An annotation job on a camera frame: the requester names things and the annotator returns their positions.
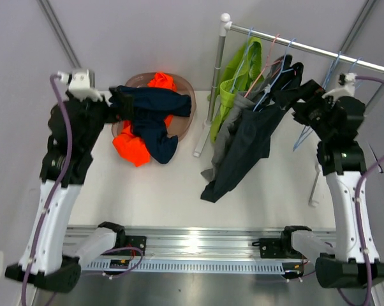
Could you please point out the blue hanger of orange shorts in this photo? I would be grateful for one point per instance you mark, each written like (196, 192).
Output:
(351, 70)

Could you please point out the orange shorts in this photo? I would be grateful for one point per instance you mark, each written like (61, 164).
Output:
(130, 147)

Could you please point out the pink translucent plastic basin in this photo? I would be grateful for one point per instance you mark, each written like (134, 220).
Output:
(179, 125)

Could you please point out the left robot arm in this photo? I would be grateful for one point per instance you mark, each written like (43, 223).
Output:
(75, 125)

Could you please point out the metal clothes rack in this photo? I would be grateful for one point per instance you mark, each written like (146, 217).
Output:
(244, 133)

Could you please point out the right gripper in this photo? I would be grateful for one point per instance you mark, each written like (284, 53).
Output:
(310, 92)

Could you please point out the navy blue shorts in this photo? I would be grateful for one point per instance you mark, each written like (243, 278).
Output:
(153, 111)

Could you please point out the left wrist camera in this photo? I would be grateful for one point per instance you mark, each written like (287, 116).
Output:
(81, 84)

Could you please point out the light grey shorts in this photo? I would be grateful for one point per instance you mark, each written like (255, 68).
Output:
(226, 134)

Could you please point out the blue hanger of navy shorts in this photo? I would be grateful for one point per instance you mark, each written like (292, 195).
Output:
(307, 131)

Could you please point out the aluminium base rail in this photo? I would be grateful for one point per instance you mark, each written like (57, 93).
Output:
(202, 244)

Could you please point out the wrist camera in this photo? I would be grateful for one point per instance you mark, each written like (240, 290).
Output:
(81, 84)
(345, 87)

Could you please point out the dark grey shorts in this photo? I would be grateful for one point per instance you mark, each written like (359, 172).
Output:
(253, 137)

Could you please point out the lime green shorts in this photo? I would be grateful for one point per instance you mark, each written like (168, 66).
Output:
(249, 72)

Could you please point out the white slotted cable duct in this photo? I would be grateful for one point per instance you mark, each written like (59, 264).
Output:
(197, 266)

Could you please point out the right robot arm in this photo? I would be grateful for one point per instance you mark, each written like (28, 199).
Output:
(345, 185)

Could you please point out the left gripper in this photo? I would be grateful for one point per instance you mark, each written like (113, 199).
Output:
(125, 109)

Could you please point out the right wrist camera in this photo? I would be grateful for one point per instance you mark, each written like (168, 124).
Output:
(345, 87)

